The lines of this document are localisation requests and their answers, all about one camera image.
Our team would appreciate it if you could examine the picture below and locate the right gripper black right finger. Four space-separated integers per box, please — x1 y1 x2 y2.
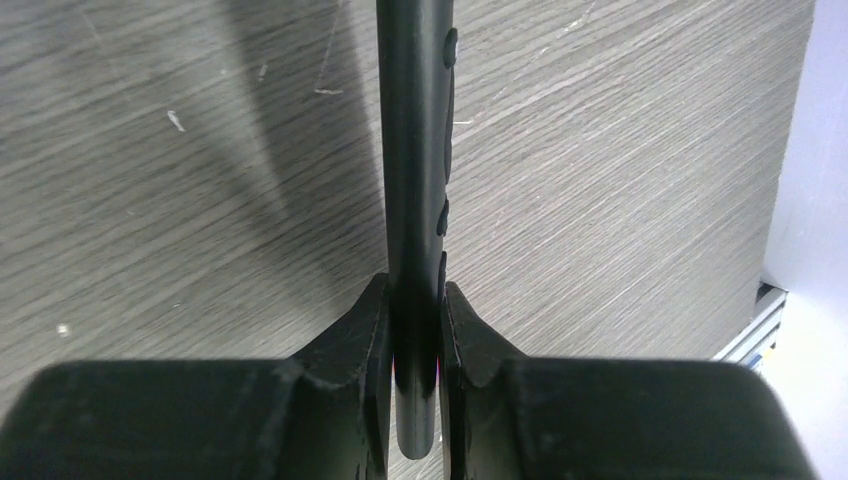
440 282 815 479

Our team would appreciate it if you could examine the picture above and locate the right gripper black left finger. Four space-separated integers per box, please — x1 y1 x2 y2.
1 274 392 479

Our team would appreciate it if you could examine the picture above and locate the black remote control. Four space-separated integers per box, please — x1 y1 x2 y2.
376 1 458 460

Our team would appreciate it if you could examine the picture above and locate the aluminium frame rail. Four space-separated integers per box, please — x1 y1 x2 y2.
712 283 788 373

